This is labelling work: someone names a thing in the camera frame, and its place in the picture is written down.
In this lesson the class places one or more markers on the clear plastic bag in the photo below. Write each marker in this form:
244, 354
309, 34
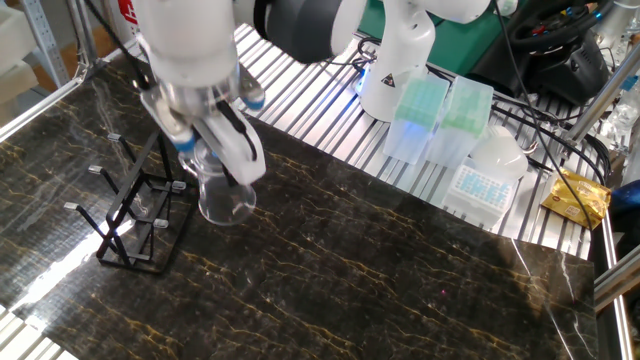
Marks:
622, 117

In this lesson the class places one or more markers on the aluminium frame bar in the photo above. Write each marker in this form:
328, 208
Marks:
600, 100

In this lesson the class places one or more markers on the translucent white plastic container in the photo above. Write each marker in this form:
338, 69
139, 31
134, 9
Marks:
500, 155

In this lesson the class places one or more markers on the silver wrist module blue tape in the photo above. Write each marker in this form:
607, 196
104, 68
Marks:
252, 92

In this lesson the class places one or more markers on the green pipette tip box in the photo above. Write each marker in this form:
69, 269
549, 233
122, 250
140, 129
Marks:
420, 100
467, 110

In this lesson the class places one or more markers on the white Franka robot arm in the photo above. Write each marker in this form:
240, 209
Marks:
400, 50

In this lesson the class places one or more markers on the white plastic bin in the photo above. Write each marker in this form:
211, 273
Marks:
15, 35

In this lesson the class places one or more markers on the white translucent plastic box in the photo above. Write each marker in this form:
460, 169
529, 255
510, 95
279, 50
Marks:
477, 192

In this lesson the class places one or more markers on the silver wrist camera blue tape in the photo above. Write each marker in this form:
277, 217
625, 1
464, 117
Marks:
165, 117

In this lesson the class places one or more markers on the black racing steering wheel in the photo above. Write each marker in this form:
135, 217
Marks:
565, 70

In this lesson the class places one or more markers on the black marble pattern mat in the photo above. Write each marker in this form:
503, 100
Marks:
350, 275

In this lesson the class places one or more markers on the gold foil packet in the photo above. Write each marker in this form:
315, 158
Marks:
575, 197

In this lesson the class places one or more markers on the grey perforated shelf post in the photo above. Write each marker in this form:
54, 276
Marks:
45, 45

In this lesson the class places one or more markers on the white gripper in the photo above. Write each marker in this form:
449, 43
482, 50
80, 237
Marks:
250, 172

